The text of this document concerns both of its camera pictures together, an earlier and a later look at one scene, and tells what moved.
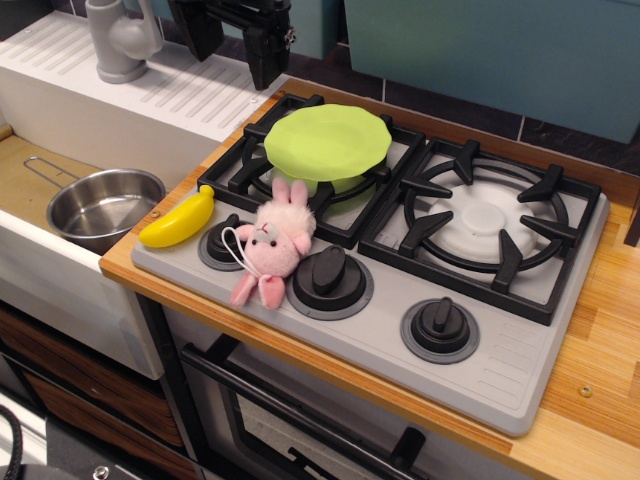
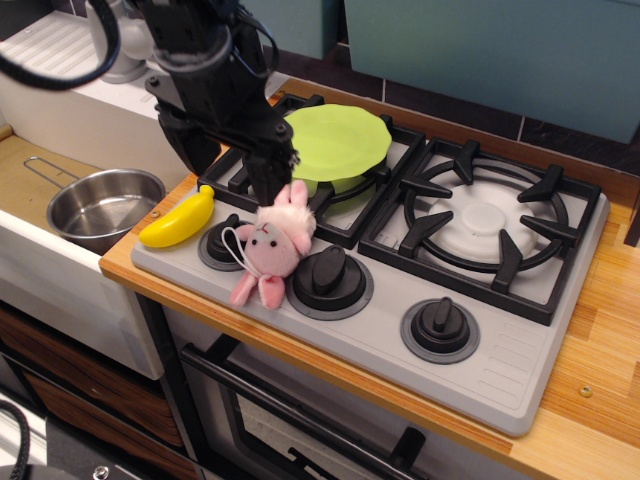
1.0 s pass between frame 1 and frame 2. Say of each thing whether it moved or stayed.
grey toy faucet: stayed
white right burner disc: stayed
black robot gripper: moved
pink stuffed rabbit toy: stayed
